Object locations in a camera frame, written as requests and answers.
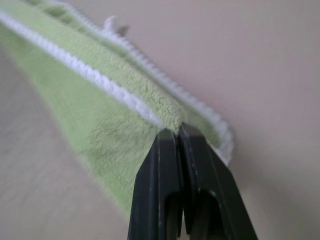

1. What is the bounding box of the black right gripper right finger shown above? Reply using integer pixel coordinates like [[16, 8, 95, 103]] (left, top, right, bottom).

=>
[[177, 122, 259, 240]]

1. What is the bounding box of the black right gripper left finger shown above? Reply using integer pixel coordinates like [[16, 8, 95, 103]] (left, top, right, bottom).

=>
[[127, 128, 185, 240]]

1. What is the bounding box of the green towel with white edging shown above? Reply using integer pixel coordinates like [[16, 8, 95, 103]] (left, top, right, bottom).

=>
[[0, 0, 235, 216]]

